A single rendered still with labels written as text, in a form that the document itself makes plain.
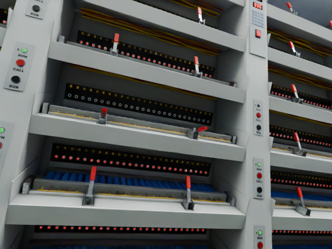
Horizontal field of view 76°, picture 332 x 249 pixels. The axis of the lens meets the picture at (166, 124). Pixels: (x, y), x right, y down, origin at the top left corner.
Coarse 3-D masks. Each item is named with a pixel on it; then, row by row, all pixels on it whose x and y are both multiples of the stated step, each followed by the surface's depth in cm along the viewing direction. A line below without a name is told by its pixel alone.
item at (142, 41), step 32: (0, 0) 71; (160, 0) 92; (96, 32) 80; (128, 32) 84; (64, 64) 73; (160, 96) 83; (192, 96) 88; (320, 96) 114; (320, 128) 109; (192, 160) 82
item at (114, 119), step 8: (56, 112) 54; (64, 112) 56; (72, 112) 57; (80, 112) 57; (88, 112) 58; (112, 120) 60; (120, 120) 61; (128, 120) 61; (136, 120) 62; (152, 128) 62; (160, 128) 64; (168, 128) 65; (176, 128) 66; (184, 128) 66; (200, 136) 66; (208, 136) 69; (216, 136) 70; (224, 136) 71
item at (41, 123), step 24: (48, 96) 61; (48, 120) 50; (72, 120) 52; (168, 120) 79; (120, 144) 56; (144, 144) 58; (168, 144) 60; (192, 144) 62; (216, 144) 64; (240, 144) 70
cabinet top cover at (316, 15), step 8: (272, 0) 109; (280, 0) 109; (288, 0) 108; (296, 0) 108; (304, 0) 107; (312, 0) 107; (320, 0) 107; (328, 0) 106; (280, 8) 114; (288, 8) 113; (296, 8) 113; (304, 8) 112; (312, 8) 112; (320, 8) 111; (328, 8) 111; (304, 16) 117; (312, 16) 117; (320, 16) 116; (328, 16) 116; (320, 24) 122; (328, 24) 121
